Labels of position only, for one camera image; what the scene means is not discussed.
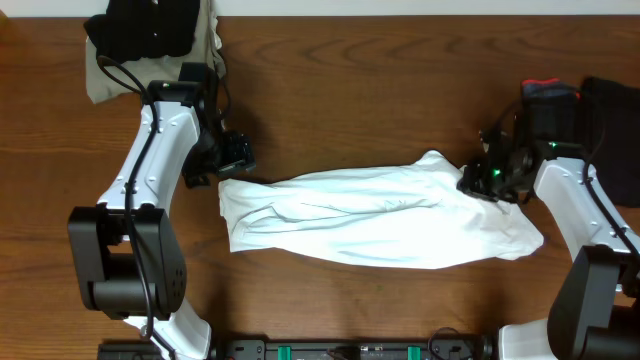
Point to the folded khaki garment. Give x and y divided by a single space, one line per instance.
105 79

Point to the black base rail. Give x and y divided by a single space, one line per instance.
446 346

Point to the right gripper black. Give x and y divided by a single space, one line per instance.
472 181

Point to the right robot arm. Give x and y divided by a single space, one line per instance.
584 321

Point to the black garment right edge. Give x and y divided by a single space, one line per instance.
612 126

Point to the black garment with red trim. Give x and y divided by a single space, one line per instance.
550 109

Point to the white t-shirt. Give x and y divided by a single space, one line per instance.
409 216

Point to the folded black garment on stack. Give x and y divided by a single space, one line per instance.
130 30

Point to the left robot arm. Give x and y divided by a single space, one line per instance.
128 262

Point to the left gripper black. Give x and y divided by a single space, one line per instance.
232 163

